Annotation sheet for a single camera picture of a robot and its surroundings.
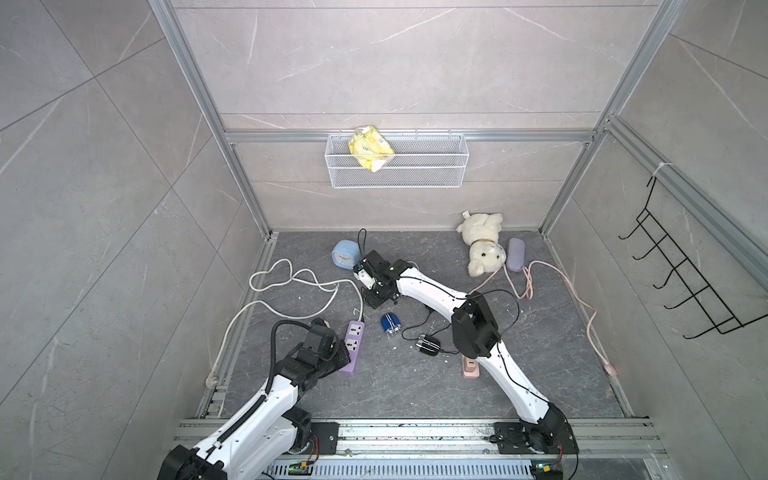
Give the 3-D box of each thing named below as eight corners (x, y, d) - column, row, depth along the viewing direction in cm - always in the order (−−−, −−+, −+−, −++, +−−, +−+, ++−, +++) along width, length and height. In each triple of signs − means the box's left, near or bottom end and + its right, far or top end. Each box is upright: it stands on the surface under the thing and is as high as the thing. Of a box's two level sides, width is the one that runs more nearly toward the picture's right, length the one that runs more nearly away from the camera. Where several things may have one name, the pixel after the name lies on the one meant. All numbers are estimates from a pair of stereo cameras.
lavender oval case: (505, 269, 111) (508, 264, 108) (508, 241, 120) (510, 236, 117) (521, 273, 109) (524, 268, 107) (523, 244, 119) (525, 239, 116)
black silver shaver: (414, 348, 91) (415, 344, 88) (419, 336, 93) (420, 332, 91) (436, 358, 89) (437, 354, 86) (440, 346, 91) (442, 342, 89)
